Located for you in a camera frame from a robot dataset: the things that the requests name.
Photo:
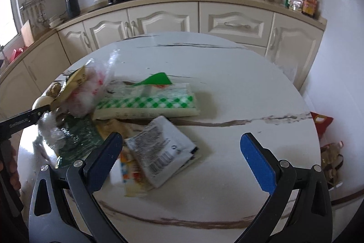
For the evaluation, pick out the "crumpled clear plastic wrap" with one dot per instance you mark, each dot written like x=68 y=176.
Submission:
x=51 y=129

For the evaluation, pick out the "green plastic spoon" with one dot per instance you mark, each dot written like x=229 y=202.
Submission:
x=155 y=79

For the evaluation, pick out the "red bag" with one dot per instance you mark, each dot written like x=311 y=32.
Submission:
x=322 y=125

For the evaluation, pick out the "white garlic bulb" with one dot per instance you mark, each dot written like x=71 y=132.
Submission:
x=41 y=102

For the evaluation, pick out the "red plastic items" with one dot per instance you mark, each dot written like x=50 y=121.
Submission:
x=16 y=54

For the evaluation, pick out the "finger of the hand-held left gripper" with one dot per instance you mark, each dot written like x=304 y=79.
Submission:
x=44 y=112

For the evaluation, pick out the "window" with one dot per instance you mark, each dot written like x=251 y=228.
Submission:
x=10 y=12

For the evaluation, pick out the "white dishes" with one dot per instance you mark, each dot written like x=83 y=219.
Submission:
x=57 y=21

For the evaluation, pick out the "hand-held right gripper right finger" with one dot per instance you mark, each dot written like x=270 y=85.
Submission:
x=257 y=166

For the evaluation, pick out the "wall utensil rack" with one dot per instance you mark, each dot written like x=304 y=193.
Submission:
x=34 y=8

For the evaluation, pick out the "yellow brown snack packet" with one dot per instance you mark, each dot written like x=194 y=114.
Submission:
x=72 y=83

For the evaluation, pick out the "pink white plastic bag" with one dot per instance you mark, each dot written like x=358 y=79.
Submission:
x=85 y=89

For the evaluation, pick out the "colourful printed sachet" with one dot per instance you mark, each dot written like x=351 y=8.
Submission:
x=132 y=171

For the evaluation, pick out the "black kettle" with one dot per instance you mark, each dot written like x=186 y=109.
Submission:
x=73 y=6

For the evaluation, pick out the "cooking oil bottle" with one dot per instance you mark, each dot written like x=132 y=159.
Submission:
x=332 y=163

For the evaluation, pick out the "green checkered noodle packet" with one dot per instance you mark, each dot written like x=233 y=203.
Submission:
x=148 y=105

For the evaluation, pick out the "silver barcode packet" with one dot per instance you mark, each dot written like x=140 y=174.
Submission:
x=162 y=149

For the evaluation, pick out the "dark patterned packet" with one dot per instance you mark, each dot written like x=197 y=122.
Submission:
x=79 y=134

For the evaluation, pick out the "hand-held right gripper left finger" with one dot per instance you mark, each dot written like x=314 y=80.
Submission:
x=105 y=163

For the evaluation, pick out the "wooden cutting board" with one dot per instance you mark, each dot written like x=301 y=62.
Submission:
x=27 y=32

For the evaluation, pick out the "person's left hand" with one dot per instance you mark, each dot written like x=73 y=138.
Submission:
x=14 y=166

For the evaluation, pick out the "beige flat packet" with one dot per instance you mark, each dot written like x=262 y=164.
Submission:
x=113 y=126

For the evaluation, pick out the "ginger root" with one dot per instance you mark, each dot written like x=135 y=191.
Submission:
x=54 y=90

